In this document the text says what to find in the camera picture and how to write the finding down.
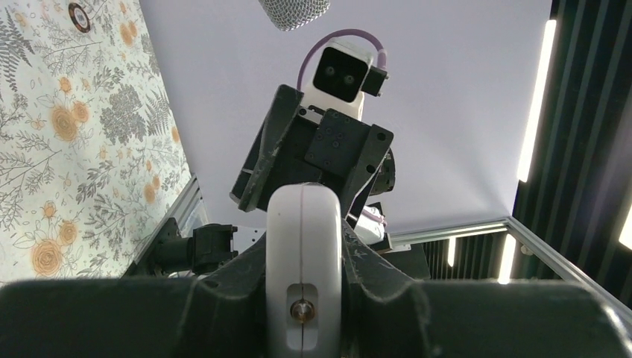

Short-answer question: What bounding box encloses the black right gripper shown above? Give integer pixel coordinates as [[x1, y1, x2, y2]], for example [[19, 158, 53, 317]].
[[230, 84, 396, 218]]

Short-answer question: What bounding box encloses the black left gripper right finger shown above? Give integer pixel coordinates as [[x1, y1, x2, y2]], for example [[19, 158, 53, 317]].
[[340, 223, 631, 357]]

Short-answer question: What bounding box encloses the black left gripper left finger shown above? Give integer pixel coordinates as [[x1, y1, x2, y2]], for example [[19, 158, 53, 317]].
[[1, 239, 266, 357]]

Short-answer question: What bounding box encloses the white air conditioner remote control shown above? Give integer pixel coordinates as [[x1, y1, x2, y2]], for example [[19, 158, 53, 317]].
[[265, 183, 342, 357]]

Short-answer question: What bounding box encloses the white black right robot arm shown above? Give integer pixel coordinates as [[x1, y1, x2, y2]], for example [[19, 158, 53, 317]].
[[230, 84, 396, 253]]

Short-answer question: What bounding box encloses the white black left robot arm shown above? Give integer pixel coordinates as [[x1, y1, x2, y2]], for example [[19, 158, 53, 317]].
[[1, 219, 631, 357]]

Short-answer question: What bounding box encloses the floral patterned table mat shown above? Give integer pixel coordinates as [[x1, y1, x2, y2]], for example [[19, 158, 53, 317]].
[[1, 1, 191, 284]]

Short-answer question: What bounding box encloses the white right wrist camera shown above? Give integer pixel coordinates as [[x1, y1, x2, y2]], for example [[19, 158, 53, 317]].
[[297, 29, 389, 121]]

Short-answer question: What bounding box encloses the aluminium frame rail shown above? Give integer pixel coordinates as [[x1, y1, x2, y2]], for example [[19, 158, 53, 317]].
[[391, 216, 631, 331]]

